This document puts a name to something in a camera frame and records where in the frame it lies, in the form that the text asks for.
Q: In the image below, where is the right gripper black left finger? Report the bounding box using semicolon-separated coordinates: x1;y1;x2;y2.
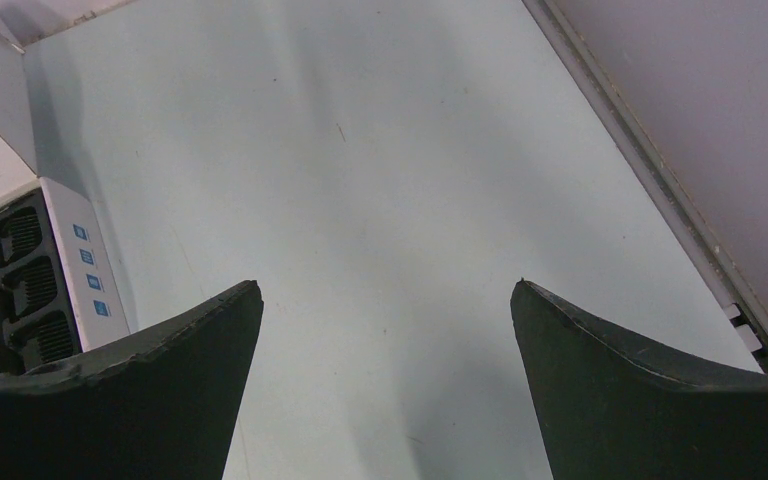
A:
0;280;264;479

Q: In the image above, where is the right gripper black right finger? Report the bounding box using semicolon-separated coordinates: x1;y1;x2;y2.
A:
510;280;768;479

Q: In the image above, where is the white box with black tray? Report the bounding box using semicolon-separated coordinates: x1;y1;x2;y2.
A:
0;18;131;375

